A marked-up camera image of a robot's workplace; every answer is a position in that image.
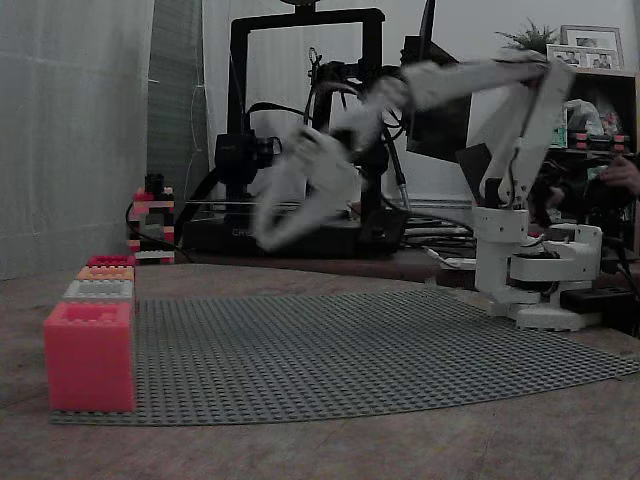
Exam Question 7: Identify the dark pink brick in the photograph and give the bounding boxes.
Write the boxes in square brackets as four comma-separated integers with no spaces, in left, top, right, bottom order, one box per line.
[85,253,137,269]

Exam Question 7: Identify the dark wooden shelf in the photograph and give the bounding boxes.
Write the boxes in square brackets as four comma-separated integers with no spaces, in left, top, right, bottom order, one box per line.
[547,68,640,154]

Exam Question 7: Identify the black 3D printer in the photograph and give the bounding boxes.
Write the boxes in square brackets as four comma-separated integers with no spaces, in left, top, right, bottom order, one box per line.
[179,0,412,260]

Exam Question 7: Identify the multicoloured Lego camera tower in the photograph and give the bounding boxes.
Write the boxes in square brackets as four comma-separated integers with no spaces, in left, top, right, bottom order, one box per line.
[126,185,177,265]

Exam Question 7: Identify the clear plastic bag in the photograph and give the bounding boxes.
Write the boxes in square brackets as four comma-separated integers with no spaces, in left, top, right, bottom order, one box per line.
[566,98,604,137]

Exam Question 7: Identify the small white picture frame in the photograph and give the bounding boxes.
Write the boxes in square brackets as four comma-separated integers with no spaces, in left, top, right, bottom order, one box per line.
[545,43,592,69]

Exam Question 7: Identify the person's hand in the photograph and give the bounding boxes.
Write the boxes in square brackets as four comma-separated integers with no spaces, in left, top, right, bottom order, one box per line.
[598,155,640,195]

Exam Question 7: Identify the grey studded baseplate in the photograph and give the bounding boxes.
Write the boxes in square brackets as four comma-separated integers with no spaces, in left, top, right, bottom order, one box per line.
[49,287,640,427]

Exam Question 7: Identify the small green fern plant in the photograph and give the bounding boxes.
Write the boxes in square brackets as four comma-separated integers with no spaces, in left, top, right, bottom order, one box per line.
[495,17,560,54]

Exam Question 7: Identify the white sheer curtain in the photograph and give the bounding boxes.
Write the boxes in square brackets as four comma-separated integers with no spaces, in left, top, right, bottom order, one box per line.
[0,0,154,282]

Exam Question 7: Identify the large pink brick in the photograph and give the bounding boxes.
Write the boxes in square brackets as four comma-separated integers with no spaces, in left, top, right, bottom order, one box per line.
[43,301,137,414]

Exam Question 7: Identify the orange brick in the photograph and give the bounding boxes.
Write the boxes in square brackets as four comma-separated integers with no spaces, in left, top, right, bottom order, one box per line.
[75,265,137,284]

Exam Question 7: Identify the grey brick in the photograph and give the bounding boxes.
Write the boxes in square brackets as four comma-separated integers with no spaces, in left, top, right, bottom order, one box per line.
[62,279,137,307]

